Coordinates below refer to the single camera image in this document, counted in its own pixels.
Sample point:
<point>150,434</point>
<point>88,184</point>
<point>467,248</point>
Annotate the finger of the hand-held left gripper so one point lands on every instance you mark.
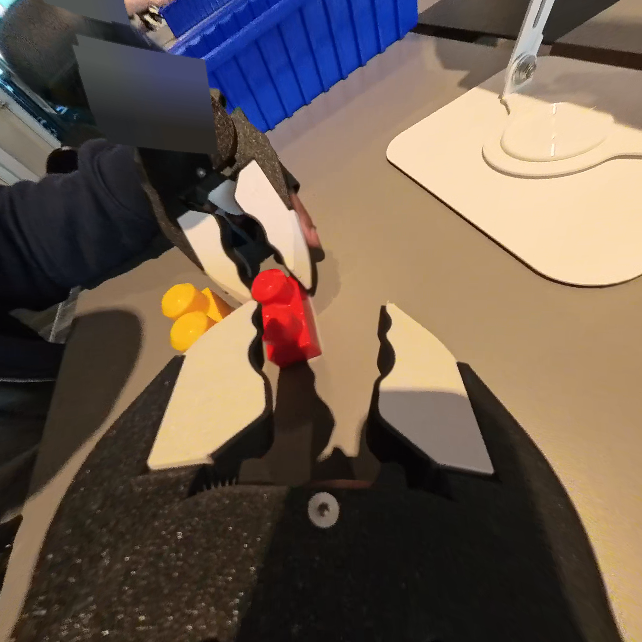
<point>273,210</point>
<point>208,251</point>

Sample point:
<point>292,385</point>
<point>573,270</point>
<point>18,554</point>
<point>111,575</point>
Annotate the person's left forearm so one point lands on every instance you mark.
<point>75,220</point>

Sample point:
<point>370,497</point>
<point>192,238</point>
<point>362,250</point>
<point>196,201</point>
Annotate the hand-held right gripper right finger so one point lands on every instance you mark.
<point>426,401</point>

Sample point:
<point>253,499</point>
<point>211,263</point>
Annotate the red two-stud mega block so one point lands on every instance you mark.
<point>288,321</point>

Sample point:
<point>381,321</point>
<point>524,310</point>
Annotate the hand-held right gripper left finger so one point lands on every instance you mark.
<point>215,396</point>

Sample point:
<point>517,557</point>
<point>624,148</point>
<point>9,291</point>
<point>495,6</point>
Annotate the person's left hand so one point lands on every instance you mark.
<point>310,233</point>

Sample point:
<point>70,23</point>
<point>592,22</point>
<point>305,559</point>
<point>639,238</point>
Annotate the blue storage bin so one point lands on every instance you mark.
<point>301,50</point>

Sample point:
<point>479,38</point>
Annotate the yellow one-stud mega block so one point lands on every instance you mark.
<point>180,300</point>

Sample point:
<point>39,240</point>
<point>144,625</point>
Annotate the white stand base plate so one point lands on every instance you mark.
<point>476,175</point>

